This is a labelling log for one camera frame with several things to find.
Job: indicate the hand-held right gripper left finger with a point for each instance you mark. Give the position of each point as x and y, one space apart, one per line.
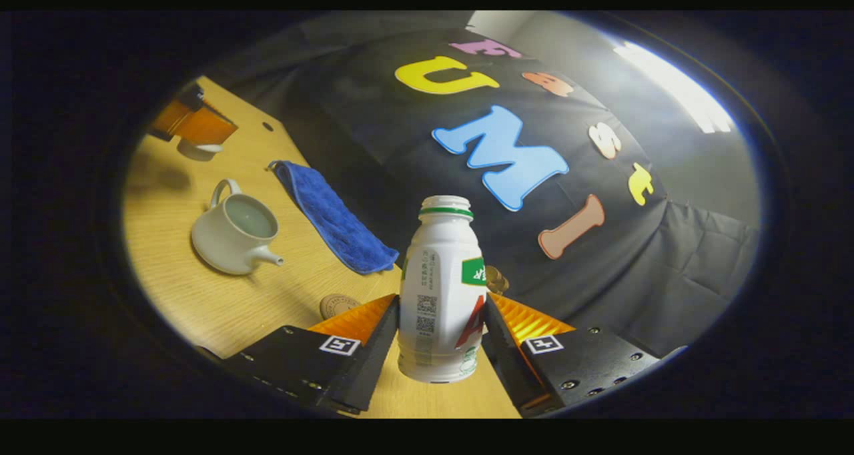
373 361

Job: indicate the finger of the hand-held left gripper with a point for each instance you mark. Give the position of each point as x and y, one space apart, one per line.
167 118
210 127

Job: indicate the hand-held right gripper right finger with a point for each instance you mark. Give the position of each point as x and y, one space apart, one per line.
507 368

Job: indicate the round wooden coaster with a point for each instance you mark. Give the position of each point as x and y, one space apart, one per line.
337 305

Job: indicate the white plastic water bottle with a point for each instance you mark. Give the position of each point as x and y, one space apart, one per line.
437 288

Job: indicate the white ceramic teacup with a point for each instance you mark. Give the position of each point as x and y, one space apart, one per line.
220 248

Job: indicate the blue towel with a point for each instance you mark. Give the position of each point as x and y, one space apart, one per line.
333 221

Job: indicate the black backdrop cloth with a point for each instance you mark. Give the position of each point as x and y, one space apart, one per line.
667 275

